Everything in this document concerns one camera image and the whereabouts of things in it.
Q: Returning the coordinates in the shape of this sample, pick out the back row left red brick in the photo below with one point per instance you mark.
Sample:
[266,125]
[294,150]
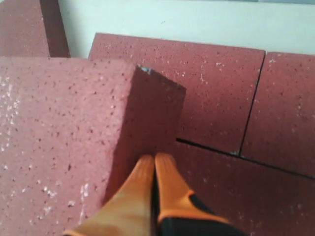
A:
[259,200]

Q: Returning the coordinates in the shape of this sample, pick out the second row right red brick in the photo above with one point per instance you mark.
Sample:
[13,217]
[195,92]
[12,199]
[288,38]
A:
[281,128]

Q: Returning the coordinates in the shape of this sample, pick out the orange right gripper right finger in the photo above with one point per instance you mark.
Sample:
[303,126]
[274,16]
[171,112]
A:
[178,216]

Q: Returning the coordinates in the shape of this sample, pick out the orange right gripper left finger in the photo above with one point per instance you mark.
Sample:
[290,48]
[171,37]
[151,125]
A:
[128,212]

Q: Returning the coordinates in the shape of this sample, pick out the white-flecked red brick chipped corner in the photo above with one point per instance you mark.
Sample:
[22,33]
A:
[71,131]

